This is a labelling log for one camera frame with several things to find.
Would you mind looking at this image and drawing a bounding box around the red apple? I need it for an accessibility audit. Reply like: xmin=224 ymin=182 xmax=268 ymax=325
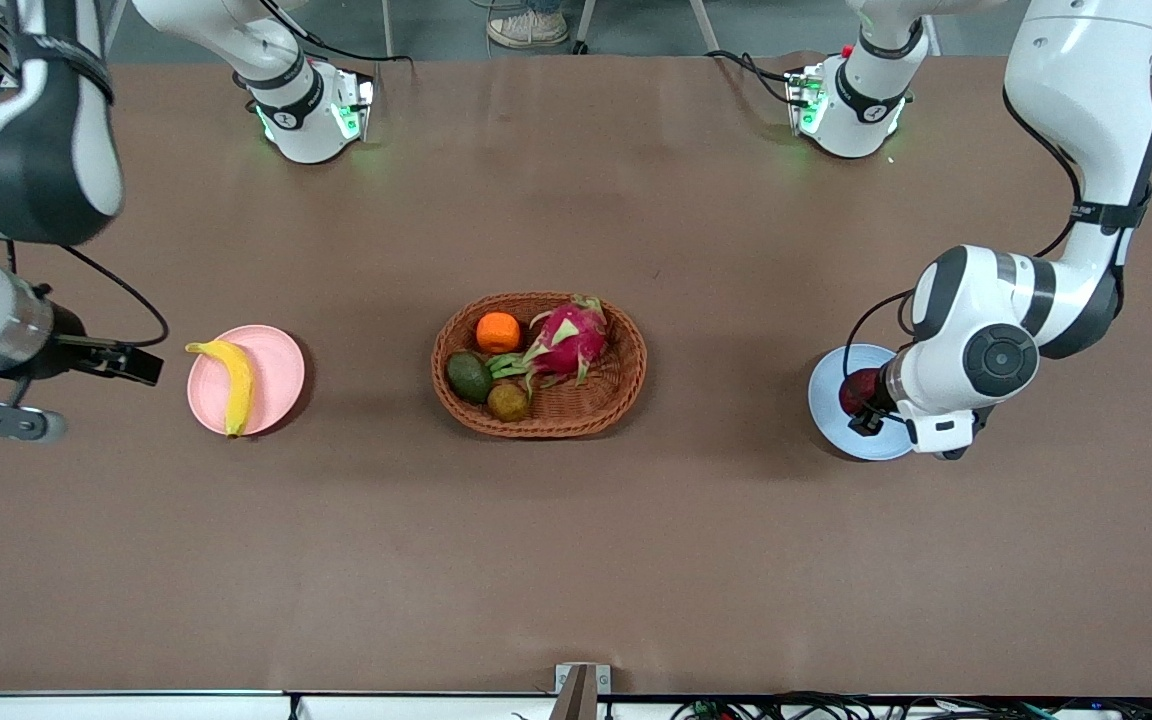
xmin=839 ymin=367 xmax=885 ymax=417

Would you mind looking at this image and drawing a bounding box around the yellow banana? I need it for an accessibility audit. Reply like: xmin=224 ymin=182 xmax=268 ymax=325
xmin=185 ymin=340 xmax=255 ymax=438

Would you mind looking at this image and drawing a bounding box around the blue plate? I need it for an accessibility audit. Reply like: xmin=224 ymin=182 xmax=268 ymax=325
xmin=807 ymin=344 xmax=922 ymax=462

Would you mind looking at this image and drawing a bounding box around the pink plate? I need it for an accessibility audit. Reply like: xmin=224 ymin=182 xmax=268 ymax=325
xmin=187 ymin=324 xmax=306 ymax=437

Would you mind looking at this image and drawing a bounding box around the brown wicker basket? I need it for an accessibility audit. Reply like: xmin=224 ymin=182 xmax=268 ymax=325
xmin=432 ymin=291 xmax=649 ymax=439

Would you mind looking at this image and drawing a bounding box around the pink dragon fruit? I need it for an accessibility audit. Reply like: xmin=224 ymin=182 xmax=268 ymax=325
xmin=486 ymin=295 xmax=610 ymax=399

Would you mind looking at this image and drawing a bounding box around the brown table cover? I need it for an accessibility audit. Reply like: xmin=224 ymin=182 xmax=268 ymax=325
xmin=0 ymin=52 xmax=1152 ymax=698

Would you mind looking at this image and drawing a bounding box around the green avocado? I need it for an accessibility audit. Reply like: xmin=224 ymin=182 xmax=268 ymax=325
xmin=446 ymin=350 xmax=494 ymax=405

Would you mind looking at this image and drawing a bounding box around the brown kiwi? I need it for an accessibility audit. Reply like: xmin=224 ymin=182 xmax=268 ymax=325
xmin=487 ymin=381 xmax=532 ymax=423

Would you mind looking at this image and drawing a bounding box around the orange fruit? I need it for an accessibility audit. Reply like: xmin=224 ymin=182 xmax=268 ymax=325
xmin=476 ymin=312 xmax=522 ymax=355

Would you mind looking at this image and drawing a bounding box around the white sneaker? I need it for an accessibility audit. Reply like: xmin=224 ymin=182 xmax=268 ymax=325
xmin=488 ymin=8 xmax=571 ymax=49

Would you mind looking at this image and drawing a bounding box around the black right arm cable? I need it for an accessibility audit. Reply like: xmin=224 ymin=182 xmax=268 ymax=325
xmin=6 ymin=240 xmax=170 ymax=349

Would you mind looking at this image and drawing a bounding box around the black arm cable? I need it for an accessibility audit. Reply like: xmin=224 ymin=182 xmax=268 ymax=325
xmin=841 ymin=90 xmax=1083 ymax=381
xmin=6 ymin=240 xmax=170 ymax=349

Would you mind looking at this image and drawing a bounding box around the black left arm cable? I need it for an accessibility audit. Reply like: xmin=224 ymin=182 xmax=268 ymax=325
xmin=841 ymin=90 xmax=1083 ymax=381

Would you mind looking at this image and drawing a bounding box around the black cable bundle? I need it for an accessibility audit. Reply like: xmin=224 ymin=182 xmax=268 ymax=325
xmin=671 ymin=690 xmax=1152 ymax=720

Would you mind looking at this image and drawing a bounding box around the white table edge rail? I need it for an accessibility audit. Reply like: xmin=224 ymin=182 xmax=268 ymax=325
xmin=0 ymin=690 xmax=1152 ymax=720

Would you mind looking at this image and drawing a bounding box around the black left base cable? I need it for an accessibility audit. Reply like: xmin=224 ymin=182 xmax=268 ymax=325
xmin=706 ymin=48 xmax=799 ymax=106

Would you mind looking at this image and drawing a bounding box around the black base cable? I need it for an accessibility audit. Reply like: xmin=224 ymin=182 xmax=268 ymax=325
xmin=706 ymin=48 xmax=799 ymax=106
xmin=266 ymin=0 xmax=415 ymax=67

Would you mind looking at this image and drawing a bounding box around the black right base cable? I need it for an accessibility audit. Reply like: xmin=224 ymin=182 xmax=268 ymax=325
xmin=266 ymin=0 xmax=415 ymax=67

